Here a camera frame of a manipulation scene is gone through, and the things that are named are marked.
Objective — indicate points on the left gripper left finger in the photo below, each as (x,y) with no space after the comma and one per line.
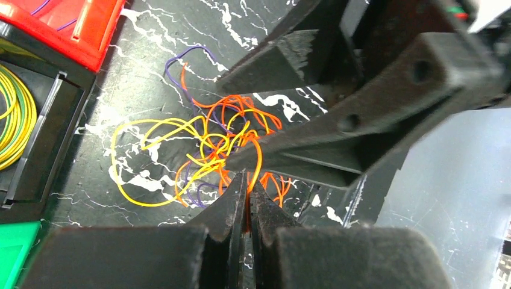
(205,252)

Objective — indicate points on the black plastic bin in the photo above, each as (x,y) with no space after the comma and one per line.
(61,88)

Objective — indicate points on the green plastic bin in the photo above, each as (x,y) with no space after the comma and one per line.
(16,242)

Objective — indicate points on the red plastic bin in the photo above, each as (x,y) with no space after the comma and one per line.
(80,30)

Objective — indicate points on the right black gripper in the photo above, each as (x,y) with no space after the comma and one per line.
(404,71)

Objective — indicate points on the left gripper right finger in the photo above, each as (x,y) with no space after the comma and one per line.
(290,255)

